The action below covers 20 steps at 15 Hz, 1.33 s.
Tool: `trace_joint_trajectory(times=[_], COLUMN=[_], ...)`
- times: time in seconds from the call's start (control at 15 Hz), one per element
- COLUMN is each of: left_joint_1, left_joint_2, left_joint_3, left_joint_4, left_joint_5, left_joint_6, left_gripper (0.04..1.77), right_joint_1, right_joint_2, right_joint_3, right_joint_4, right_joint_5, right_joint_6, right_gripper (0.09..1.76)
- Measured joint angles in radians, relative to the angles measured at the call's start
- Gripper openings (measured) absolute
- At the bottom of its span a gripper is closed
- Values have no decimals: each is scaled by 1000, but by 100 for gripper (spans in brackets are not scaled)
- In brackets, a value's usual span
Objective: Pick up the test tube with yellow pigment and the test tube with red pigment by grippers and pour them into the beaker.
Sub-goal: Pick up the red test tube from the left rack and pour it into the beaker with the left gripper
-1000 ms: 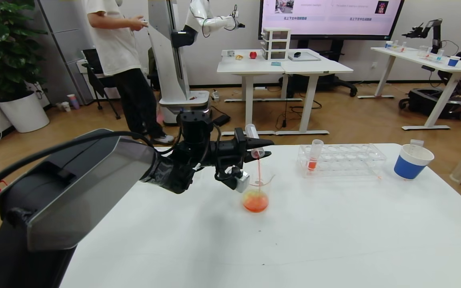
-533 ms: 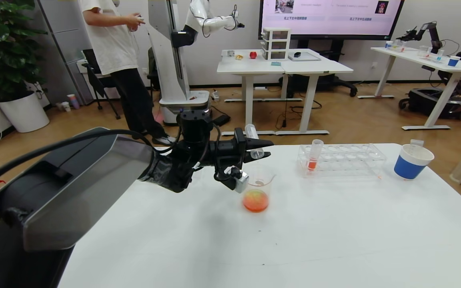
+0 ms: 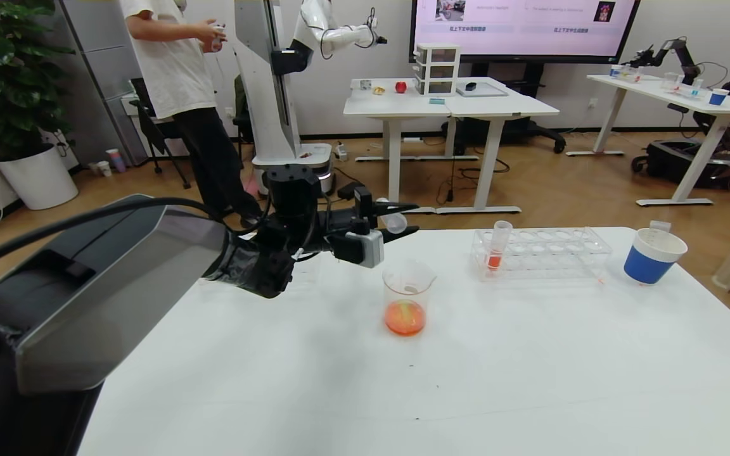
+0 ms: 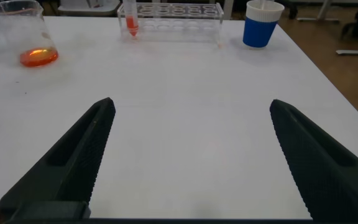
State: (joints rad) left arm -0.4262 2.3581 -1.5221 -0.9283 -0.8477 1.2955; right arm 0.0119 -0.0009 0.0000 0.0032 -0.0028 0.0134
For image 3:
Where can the red pigment test tube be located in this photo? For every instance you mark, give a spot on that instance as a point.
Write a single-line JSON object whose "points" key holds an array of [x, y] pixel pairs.
{"points": [[394, 221], [497, 250]]}

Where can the black wheeled robot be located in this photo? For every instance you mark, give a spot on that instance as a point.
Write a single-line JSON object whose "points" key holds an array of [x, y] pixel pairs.
{"points": [[669, 161]]}

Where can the person in white shirt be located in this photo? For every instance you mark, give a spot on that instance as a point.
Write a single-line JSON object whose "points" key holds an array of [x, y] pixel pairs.
{"points": [[175, 76]]}

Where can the white small drawer unit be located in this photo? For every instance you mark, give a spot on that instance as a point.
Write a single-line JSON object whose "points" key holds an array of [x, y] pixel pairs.
{"points": [[438, 69]]}

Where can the grey flat tray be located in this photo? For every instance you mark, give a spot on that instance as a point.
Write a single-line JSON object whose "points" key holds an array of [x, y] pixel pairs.
{"points": [[488, 92]]}

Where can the grey metal cabinet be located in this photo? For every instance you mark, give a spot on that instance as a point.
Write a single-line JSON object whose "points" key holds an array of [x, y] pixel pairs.
{"points": [[96, 63]]}

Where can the clear acrylic test tube rack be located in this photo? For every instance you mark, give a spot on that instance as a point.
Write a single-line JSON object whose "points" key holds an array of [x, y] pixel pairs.
{"points": [[549, 253]]}

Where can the black display stand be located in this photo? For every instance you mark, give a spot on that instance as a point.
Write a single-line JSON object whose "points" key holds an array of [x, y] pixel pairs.
{"points": [[517, 126]]}

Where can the white standing desk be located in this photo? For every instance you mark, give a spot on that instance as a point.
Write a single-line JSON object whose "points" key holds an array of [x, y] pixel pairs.
{"points": [[393, 145], [488, 145]]}

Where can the purple cup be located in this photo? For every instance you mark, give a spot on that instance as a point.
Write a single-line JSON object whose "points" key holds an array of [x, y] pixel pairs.
{"points": [[116, 160]]}

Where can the long white desk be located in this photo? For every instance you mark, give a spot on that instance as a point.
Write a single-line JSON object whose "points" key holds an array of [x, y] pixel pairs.
{"points": [[669, 95]]}

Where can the small white cup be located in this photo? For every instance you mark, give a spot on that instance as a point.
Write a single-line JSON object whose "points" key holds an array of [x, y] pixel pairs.
{"points": [[104, 168]]}

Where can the black office chair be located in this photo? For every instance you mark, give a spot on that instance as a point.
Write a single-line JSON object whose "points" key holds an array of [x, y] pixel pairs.
{"points": [[149, 126]]}

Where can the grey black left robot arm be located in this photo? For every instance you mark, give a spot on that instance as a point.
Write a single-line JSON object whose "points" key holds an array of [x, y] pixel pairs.
{"points": [[105, 285]]}

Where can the clear glass beaker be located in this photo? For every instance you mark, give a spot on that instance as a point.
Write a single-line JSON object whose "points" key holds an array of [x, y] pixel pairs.
{"points": [[407, 310]]}

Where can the white plant pot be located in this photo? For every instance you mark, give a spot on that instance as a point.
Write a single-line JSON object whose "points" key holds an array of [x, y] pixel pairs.
{"points": [[38, 177]]}

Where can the small white object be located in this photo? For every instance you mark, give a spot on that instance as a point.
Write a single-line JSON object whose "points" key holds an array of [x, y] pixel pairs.
{"points": [[365, 84]]}

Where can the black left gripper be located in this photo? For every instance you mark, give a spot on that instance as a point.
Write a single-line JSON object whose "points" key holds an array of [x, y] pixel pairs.
{"points": [[363, 209]]}

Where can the blue white paper cup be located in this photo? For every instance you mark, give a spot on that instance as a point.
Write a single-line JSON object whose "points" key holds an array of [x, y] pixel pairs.
{"points": [[650, 263]]}

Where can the red apple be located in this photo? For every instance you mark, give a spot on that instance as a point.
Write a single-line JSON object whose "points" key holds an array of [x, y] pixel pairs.
{"points": [[401, 87]]}

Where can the large wall display screen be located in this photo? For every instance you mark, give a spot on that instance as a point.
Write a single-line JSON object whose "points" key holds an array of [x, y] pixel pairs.
{"points": [[523, 28]]}

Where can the green leafy plant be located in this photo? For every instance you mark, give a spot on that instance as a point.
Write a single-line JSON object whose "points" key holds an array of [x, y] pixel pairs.
{"points": [[4, 69]]}

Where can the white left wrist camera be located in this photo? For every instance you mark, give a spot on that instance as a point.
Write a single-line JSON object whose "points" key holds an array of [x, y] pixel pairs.
{"points": [[365, 248]]}

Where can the white humanoid robot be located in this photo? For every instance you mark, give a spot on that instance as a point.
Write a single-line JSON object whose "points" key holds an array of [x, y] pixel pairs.
{"points": [[273, 95]]}

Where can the small blue cup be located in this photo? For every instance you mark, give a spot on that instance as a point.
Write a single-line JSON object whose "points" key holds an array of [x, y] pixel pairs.
{"points": [[718, 97]]}

